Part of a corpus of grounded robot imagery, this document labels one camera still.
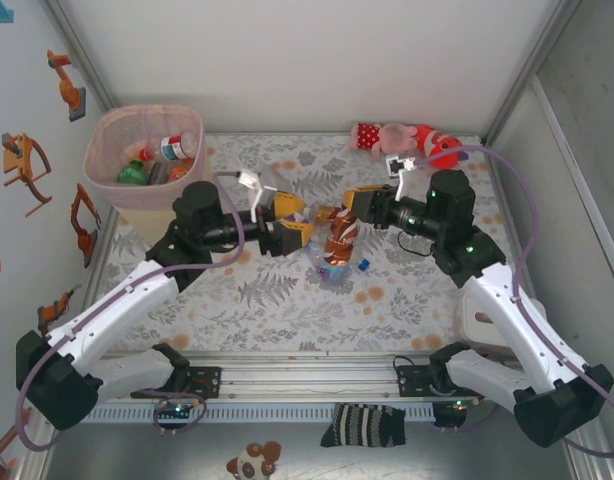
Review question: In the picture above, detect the orange label bottle orange cap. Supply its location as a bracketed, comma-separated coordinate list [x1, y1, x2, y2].
[167, 160, 194, 182]

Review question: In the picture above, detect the red fish plush toy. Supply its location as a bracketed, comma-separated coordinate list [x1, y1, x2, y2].
[414, 123, 469, 172]

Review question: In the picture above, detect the clear bottle blue purple label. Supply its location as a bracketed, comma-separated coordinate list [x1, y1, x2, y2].
[305, 238, 356, 285]

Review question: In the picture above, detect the black white striped sock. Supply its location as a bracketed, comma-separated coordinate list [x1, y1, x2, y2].
[320, 402, 407, 449]

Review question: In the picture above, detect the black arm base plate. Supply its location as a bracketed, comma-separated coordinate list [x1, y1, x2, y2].
[184, 366, 223, 400]
[394, 352, 438, 400]

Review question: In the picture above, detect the brown coffee drink bottle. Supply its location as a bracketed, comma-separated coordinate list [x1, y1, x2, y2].
[322, 208, 362, 267]

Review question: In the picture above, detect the beige slatted plastic bin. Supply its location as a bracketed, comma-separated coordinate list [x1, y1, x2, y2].
[84, 103, 216, 244]

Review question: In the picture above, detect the white tissue box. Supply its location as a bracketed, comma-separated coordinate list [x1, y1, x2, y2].
[456, 294, 513, 354]

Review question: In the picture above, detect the orange claw machine wall sticker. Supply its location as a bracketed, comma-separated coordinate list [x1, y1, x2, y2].
[0, 131, 54, 218]

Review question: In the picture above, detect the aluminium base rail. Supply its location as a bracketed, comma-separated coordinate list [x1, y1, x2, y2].
[35, 351, 586, 407]

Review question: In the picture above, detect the large green plastic bottle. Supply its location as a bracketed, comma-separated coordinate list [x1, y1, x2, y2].
[117, 158, 149, 185]

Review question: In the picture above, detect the white label bottle red cap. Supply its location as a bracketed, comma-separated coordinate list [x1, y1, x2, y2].
[139, 131, 199, 162]

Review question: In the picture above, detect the aluminium corner post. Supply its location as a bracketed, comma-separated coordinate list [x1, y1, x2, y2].
[479, 0, 586, 149]
[42, 0, 117, 109]

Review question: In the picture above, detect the aluminium side rail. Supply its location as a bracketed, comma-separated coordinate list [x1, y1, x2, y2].
[86, 199, 121, 301]

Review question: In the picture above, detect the black controller board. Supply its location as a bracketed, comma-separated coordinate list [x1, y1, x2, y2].
[433, 399, 471, 429]
[156, 399, 201, 421]

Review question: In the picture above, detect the white slotted cable duct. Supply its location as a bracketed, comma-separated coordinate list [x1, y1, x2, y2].
[81, 402, 437, 425]

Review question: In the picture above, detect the brown white dog plush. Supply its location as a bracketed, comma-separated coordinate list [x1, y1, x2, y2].
[225, 440, 282, 480]

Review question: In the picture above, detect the grey wall panel trim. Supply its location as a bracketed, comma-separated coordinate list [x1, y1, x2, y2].
[531, 72, 614, 311]

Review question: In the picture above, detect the pink pig plush toy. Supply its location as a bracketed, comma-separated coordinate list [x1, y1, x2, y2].
[349, 121, 421, 160]

